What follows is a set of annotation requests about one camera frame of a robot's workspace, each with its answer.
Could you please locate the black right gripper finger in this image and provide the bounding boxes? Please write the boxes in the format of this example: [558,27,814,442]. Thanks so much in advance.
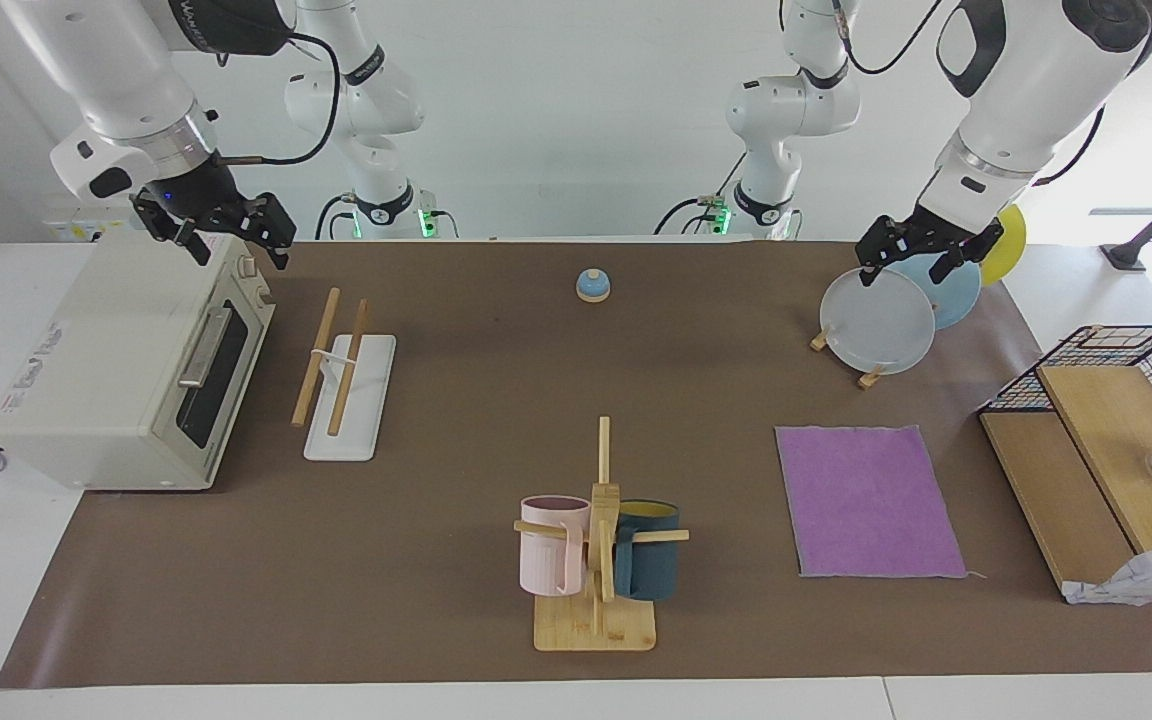
[133,195,212,266]
[241,193,297,271]

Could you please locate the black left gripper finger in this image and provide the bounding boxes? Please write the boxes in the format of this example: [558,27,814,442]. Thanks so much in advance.
[856,215,905,288]
[931,222,1005,283]

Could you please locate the purple and grey towel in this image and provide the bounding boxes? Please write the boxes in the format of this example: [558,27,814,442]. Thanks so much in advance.
[774,425,969,579]

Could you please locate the wooden plate rack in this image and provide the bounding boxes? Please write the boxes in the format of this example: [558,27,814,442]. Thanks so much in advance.
[810,328,885,390]

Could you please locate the white towel rack wooden rails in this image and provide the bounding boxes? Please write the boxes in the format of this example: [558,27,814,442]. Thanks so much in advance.
[291,287,397,463]

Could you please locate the yellow plate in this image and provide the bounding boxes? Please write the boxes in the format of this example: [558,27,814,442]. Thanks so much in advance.
[978,204,1028,286]

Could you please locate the light blue plate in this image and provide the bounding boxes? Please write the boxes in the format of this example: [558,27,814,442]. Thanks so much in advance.
[886,250,983,331]

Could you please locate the pale grey plate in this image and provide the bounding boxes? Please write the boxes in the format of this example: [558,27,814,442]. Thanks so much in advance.
[820,266,937,376]

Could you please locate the white power strip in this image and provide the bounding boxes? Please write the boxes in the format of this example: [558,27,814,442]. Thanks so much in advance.
[41,195,137,243]

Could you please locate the cream toaster oven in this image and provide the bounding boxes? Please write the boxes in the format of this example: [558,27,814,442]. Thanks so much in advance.
[0,232,277,491]

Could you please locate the light wooden board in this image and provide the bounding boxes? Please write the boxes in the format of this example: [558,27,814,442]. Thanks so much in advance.
[1036,365,1152,556]

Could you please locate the darker wooden board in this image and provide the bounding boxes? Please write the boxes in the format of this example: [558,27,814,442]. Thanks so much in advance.
[979,410,1137,591]

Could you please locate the brown table mat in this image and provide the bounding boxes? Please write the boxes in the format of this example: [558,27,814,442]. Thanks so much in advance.
[0,240,1152,689]

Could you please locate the dark teal mug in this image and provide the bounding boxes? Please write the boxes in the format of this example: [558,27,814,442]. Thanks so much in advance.
[614,500,681,602]

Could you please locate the pink mug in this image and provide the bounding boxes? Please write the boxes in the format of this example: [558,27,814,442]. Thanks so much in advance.
[520,495,592,597]

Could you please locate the wooden mug tree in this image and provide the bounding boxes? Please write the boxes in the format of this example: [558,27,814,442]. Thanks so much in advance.
[513,416,690,653]

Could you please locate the black arm base cable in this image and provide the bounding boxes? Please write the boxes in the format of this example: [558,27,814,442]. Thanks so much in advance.
[654,150,749,237]
[314,193,357,241]

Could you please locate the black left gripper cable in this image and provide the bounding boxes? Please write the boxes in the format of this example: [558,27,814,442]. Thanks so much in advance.
[831,0,1107,188]

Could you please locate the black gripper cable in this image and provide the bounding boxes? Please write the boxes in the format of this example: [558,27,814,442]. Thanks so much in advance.
[831,0,1107,188]
[211,30,342,166]

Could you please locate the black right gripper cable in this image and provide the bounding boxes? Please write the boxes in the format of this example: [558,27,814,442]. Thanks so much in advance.
[211,30,342,166]

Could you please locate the black wire basket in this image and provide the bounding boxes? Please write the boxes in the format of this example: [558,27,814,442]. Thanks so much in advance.
[976,324,1152,431]

